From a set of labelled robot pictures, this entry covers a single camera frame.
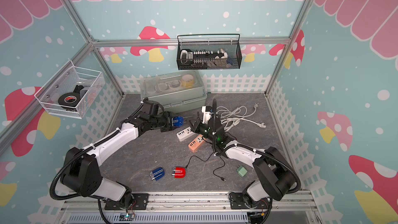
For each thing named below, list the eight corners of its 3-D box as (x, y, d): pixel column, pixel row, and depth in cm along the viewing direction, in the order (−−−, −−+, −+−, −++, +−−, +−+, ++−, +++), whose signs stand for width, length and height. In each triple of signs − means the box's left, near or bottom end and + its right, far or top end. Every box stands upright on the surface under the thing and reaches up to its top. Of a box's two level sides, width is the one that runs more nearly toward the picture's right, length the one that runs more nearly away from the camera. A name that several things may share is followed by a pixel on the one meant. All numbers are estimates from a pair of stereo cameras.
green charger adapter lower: (242, 178, 83) (243, 176, 81) (233, 169, 86) (234, 168, 84) (246, 173, 85) (247, 171, 83) (238, 165, 88) (239, 163, 85)
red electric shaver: (172, 178, 83) (171, 176, 81) (173, 169, 86) (172, 167, 84) (185, 178, 83) (184, 176, 81) (186, 169, 86) (185, 167, 84)
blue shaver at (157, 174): (153, 182, 82) (151, 181, 79) (151, 174, 85) (149, 172, 82) (166, 176, 84) (164, 174, 81) (163, 168, 87) (162, 166, 84)
